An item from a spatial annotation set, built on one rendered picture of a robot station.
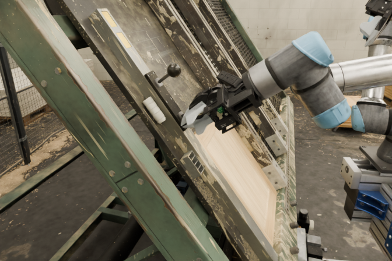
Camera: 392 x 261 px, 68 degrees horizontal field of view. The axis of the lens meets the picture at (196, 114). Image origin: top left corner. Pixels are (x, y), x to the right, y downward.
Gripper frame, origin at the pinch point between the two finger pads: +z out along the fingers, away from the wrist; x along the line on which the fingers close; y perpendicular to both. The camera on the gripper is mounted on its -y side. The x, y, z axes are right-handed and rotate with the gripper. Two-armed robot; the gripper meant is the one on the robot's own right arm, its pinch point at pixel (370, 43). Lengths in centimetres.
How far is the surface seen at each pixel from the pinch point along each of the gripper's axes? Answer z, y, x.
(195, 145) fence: 52, 21, 30
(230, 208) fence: 64, 3, 22
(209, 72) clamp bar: 35, 46, -2
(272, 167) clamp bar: 58, 7, -23
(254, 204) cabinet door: 66, 1, 2
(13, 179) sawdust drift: 239, 215, -57
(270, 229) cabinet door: 71, -8, -2
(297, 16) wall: -102, 202, -494
